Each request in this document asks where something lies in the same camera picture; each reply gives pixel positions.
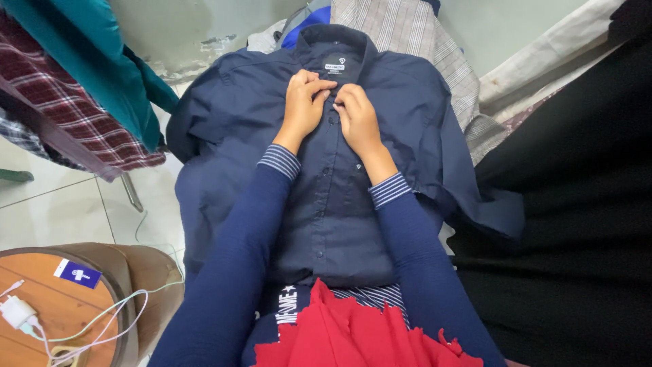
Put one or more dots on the bright blue garment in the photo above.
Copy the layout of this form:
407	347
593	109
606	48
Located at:
305	28

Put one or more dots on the grey checked shirt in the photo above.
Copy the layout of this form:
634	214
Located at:
407	35

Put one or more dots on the cream cloth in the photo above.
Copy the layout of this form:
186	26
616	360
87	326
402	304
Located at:
540	61

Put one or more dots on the metal rack leg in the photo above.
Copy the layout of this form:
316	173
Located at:
131	192

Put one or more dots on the person's left hand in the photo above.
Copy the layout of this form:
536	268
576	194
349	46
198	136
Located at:
300	109

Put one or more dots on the navy blue button shirt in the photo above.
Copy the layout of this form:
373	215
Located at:
244	132

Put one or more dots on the round wooden stool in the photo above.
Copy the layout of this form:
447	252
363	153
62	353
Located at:
76	306

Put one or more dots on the black cloth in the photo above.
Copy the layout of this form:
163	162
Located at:
575	204

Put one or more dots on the white charger plug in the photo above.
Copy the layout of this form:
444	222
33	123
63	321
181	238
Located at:
17	312

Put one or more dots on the maroon plaid garment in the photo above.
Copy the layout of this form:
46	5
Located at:
66	107

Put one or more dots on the person's right hand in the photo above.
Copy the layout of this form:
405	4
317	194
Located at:
362	122

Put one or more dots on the teal garment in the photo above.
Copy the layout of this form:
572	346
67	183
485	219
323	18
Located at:
107	56

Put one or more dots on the red scarf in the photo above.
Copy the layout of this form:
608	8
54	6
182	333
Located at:
356	331

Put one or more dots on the blue and white card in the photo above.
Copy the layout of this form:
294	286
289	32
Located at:
78	273

